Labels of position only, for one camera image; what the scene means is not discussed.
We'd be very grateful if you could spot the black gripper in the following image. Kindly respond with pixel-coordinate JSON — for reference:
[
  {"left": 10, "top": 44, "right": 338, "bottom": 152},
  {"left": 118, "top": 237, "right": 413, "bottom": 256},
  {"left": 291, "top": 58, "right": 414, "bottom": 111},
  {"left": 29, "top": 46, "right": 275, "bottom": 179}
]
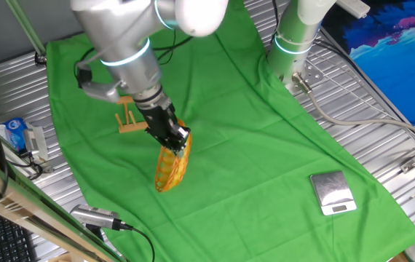
[{"left": 136, "top": 100, "right": 192, "bottom": 157}]

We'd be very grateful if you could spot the green metal pole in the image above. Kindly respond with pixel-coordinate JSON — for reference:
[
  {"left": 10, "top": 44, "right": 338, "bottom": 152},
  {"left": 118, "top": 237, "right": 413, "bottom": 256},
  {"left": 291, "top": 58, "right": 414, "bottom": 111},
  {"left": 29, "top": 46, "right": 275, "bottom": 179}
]
[{"left": 5, "top": 0, "right": 47, "bottom": 55}]

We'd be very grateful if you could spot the aluminium camera bracket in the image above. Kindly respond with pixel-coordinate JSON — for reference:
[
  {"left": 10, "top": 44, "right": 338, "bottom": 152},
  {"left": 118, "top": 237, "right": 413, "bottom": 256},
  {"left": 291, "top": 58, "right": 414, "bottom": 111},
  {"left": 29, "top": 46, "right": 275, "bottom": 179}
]
[{"left": 28, "top": 158, "right": 54, "bottom": 175}]

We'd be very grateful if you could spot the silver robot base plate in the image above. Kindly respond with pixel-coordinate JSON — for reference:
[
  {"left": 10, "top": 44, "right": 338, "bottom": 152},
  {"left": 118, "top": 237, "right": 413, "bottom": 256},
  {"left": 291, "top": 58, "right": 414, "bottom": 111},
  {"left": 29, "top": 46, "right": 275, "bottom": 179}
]
[{"left": 280, "top": 60, "right": 325, "bottom": 98}]

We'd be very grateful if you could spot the silver depth camera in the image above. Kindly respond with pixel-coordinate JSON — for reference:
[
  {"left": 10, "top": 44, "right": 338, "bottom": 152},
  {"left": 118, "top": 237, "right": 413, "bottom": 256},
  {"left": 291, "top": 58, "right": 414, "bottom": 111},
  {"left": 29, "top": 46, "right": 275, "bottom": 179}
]
[
  {"left": 69, "top": 203, "right": 134, "bottom": 232},
  {"left": 23, "top": 125, "right": 50, "bottom": 163}
]

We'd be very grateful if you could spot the silver digital kitchen scale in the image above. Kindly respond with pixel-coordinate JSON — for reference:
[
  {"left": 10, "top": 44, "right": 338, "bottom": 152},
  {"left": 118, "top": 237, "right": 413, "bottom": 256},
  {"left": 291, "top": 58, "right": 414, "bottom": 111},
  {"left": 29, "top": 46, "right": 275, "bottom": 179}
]
[{"left": 309, "top": 170, "right": 358, "bottom": 217}]

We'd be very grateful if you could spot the wooden frame beam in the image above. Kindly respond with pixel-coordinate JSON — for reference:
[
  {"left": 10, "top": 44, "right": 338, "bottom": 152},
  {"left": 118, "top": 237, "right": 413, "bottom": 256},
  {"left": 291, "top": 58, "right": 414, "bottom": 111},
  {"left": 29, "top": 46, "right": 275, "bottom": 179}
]
[{"left": 0, "top": 151, "right": 128, "bottom": 262}]

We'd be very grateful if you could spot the thick gray cable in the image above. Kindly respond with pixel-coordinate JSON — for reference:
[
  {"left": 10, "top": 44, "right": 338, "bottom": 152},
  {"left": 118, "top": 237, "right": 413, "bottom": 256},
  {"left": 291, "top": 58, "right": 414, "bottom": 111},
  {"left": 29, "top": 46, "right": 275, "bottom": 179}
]
[{"left": 290, "top": 71, "right": 415, "bottom": 145}]

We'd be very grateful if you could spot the black camera cable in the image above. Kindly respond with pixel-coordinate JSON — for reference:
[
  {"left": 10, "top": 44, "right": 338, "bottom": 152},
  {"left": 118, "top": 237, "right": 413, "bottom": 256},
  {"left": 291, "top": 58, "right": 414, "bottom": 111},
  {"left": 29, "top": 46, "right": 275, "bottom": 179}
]
[{"left": 119, "top": 223, "right": 157, "bottom": 262}]

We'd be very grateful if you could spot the green cloth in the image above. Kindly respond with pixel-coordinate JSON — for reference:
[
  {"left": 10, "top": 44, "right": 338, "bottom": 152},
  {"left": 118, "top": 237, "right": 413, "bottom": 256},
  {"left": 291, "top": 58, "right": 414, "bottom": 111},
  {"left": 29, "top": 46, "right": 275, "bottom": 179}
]
[{"left": 45, "top": 0, "right": 415, "bottom": 262}]

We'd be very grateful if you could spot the blue patterned mat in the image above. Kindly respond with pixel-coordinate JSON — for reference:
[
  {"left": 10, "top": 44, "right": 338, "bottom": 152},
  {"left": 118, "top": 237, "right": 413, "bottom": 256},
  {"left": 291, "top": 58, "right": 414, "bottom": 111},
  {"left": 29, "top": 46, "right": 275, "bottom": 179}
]
[{"left": 320, "top": 0, "right": 415, "bottom": 127}]

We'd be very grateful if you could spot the wooden dish rack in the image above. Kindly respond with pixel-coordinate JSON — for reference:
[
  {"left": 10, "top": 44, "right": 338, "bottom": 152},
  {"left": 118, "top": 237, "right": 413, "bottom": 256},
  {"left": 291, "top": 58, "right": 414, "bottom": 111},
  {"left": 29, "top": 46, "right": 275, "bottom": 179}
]
[{"left": 114, "top": 95, "right": 149, "bottom": 135}]

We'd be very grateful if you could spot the black pole clamp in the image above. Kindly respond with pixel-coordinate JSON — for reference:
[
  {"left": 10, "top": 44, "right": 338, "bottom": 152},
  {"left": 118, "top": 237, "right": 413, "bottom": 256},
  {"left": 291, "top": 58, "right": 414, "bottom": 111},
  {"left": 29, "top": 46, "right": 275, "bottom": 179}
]
[{"left": 34, "top": 50, "right": 48, "bottom": 67}]

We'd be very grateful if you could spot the blue white tissue pack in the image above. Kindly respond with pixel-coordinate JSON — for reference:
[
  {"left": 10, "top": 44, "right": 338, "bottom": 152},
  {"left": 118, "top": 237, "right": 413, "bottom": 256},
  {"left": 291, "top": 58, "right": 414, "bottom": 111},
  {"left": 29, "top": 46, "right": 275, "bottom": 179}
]
[{"left": 0, "top": 116, "right": 30, "bottom": 152}]

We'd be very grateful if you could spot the white power strip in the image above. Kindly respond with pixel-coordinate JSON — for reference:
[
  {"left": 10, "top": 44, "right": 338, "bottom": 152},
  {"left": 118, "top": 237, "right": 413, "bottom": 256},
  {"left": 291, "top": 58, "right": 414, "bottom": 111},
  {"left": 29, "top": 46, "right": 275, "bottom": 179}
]
[{"left": 334, "top": 0, "right": 371, "bottom": 19}]

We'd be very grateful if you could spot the black keyboard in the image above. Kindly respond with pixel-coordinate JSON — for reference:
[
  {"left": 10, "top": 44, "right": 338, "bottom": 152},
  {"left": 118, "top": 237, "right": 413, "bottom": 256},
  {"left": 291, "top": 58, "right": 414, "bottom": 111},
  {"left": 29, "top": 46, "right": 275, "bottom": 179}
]
[{"left": 0, "top": 207, "right": 39, "bottom": 262}]

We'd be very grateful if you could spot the silver bracket with black plug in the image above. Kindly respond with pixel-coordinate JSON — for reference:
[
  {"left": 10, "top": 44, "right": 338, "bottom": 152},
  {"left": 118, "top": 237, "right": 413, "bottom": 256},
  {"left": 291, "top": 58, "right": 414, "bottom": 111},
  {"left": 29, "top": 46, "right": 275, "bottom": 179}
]
[{"left": 74, "top": 67, "right": 123, "bottom": 105}]

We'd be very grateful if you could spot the orange yellow woven basket dish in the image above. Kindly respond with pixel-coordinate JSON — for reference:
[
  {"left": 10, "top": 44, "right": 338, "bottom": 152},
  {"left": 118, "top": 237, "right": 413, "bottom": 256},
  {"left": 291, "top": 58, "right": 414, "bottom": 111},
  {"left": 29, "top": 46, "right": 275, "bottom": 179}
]
[{"left": 154, "top": 119, "right": 193, "bottom": 194}]

